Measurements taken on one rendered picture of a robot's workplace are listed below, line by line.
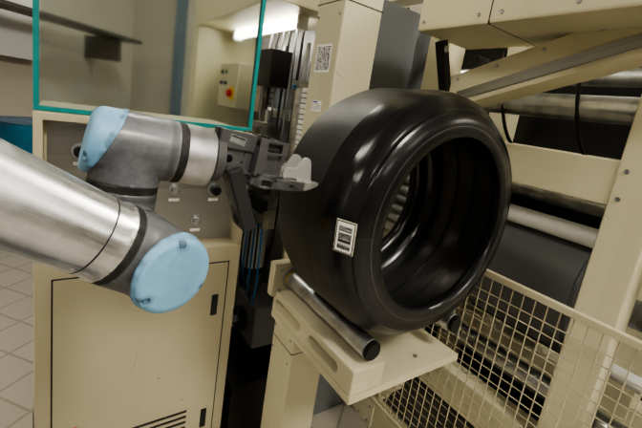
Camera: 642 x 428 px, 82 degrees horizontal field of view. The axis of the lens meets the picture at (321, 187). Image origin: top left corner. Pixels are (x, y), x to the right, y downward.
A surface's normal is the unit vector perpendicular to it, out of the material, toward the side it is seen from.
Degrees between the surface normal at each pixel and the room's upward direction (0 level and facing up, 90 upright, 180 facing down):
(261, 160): 90
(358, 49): 90
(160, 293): 92
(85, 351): 90
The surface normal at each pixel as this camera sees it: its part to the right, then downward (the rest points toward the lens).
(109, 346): 0.55, 0.25
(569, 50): -0.82, -0.01
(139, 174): 0.75, 0.24
